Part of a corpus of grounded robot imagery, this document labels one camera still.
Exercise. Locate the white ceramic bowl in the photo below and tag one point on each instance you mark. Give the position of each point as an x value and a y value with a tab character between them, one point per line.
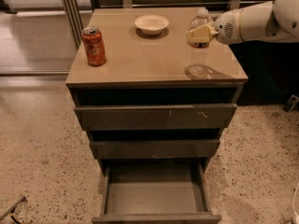
151	24

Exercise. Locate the grey middle drawer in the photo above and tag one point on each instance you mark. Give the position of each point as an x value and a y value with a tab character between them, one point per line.
160	149

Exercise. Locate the grey drawer cabinet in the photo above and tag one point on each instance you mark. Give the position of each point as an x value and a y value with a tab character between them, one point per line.
150	70

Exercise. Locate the grey drawer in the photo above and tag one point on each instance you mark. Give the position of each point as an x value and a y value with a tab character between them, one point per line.
155	194
155	117
160	149

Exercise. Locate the metal floor bracket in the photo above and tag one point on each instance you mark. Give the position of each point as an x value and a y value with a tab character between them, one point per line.
11	209

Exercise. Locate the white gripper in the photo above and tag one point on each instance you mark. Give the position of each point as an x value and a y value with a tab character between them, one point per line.
226	28

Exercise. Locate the dark floor object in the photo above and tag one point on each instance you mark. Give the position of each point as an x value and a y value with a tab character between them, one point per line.
292	103

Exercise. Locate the grey top drawer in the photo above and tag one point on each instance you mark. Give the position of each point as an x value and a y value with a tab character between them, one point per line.
155	117

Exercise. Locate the grey bottom drawer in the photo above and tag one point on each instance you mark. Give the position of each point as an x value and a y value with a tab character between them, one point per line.
155	194

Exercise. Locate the clear plastic water bottle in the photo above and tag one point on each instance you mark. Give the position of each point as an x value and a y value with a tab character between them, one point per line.
196	53

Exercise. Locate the orange soda can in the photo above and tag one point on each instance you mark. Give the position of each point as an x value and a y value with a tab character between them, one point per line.
94	46

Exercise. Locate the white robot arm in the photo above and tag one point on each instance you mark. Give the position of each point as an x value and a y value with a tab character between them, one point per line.
276	22

